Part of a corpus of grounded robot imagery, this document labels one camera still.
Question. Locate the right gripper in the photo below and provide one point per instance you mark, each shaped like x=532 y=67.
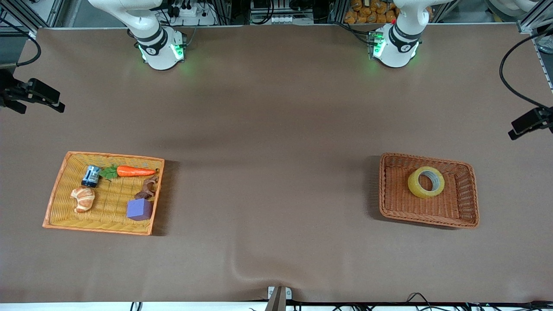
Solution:
x=9 y=91

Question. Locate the yellow clear tape roll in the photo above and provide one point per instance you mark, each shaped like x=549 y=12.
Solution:
x=414 y=186

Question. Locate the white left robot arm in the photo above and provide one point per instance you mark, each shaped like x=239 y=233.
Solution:
x=395 y=49

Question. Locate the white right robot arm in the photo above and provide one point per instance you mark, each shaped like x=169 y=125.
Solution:
x=157 y=52

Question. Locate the small blue can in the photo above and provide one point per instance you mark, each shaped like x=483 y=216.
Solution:
x=90 y=176

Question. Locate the toy croissant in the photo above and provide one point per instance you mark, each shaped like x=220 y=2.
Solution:
x=83 y=199

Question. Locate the brown wicker basket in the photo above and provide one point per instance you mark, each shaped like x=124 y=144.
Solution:
x=432 y=211

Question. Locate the orange toy carrot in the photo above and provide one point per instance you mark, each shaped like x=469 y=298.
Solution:
x=135 y=171

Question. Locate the brown twisted pretzel toy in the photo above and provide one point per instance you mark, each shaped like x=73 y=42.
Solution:
x=149 y=186

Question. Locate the orange yellow wicker tray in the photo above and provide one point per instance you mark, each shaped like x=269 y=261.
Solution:
x=108 y=225

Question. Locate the purple foam cube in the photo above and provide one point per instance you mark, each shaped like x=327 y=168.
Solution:
x=139 y=210

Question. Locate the white power strip with plugs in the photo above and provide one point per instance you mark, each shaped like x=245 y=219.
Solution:
x=194 y=16

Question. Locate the orange snack pile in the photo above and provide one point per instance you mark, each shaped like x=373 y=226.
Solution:
x=367 y=13

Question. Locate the long white power strip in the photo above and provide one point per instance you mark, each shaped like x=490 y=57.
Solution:
x=291 y=20

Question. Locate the aluminium frame profile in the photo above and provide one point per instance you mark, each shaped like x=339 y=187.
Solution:
x=54 y=13
x=529 y=23

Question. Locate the metal table bracket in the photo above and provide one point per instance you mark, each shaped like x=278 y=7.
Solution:
x=278 y=298

